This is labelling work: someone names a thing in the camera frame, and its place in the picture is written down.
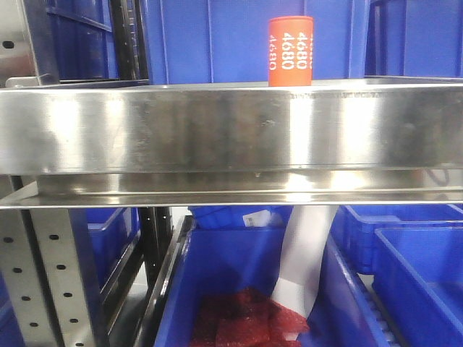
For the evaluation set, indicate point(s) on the orange cylindrical capacitor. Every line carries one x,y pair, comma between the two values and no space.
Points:
290,51

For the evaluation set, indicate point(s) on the stainless steel shelf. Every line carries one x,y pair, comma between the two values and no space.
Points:
374,140

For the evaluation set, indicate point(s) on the blue bin lower centre rear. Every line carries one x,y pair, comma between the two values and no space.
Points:
241,216

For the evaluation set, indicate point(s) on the blue bin with red bags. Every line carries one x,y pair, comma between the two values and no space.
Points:
226,261

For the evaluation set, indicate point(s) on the white paper strip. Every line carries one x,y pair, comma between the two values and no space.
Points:
302,251

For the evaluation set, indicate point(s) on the large blue bin centre upper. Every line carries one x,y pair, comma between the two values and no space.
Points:
226,41

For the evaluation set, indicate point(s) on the blue bin lower right rear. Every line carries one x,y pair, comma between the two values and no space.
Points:
353,228

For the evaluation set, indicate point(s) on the blue bin lower left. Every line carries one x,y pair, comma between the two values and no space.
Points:
111,231

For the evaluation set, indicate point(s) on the red mesh bags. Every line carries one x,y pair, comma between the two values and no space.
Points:
246,318

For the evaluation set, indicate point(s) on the black rack upright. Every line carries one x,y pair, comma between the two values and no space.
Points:
129,42

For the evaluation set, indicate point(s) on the blue bin upper left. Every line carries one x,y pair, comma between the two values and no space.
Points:
83,39

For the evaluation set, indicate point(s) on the blue bin lower right front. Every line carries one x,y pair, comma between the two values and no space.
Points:
418,278

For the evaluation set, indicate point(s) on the blue bin upper right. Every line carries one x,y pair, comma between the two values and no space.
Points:
415,39

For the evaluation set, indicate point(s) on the perforated steel shelf post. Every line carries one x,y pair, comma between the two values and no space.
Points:
48,265

